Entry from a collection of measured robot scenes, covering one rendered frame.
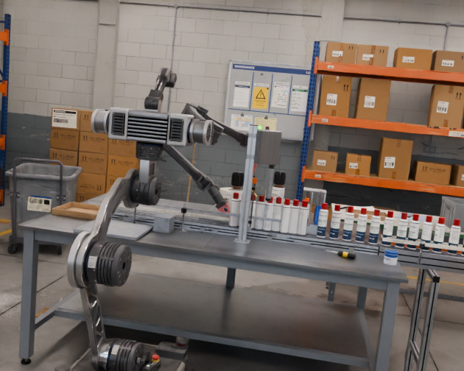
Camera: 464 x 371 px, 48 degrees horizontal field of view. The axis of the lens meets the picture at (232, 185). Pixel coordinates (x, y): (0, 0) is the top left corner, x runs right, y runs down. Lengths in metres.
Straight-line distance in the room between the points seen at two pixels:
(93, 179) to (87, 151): 0.36
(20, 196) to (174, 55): 3.49
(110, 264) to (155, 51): 5.97
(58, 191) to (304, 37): 4.06
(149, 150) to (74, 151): 4.14
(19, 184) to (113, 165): 1.57
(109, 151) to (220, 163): 1.86
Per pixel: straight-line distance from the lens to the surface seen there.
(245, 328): 3.42
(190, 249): 2.78
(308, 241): 3.10
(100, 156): 6.57
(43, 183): 5.24
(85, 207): 3.59
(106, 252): 2.22
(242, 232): 3.02
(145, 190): 2.58
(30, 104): 8.70
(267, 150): 2.96
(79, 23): 8.41
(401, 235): 3.16
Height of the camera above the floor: 1.57
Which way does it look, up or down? 8 degrees down
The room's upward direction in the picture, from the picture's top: 6 degrees clockwise
